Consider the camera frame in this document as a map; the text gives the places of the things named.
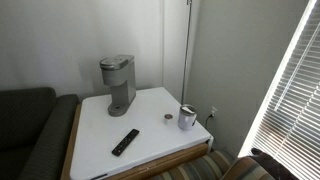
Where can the grey pod coffee maker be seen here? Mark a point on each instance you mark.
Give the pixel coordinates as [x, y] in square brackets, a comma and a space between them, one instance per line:
[118, 73]

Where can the small coffee pod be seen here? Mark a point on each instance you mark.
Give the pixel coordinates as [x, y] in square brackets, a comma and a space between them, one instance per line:
[168, 118]

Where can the white cylindrical milk frother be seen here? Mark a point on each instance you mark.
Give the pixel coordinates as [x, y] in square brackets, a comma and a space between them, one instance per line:
[187, 117]

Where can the wooden side table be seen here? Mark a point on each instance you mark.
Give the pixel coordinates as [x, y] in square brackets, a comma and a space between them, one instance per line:
[142, 171]

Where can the black tv remote control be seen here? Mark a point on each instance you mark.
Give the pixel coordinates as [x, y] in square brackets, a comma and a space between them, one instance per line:
[125, 142]

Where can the thin metal floor lamp pole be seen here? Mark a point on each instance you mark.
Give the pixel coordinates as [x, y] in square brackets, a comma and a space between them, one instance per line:
[189, 4]

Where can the striped upholstered armchair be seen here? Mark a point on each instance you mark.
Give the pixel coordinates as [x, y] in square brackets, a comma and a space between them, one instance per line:
[222, 165]

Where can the dark grey fabric sofa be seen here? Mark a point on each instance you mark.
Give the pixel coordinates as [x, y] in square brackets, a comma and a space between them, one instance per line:
[35, 126]

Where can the white window blinds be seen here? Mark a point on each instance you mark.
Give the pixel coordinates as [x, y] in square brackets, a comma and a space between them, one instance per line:
[287, 125]

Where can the white wall power outlet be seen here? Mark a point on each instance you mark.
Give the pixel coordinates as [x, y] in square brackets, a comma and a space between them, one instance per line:
[213, 111]

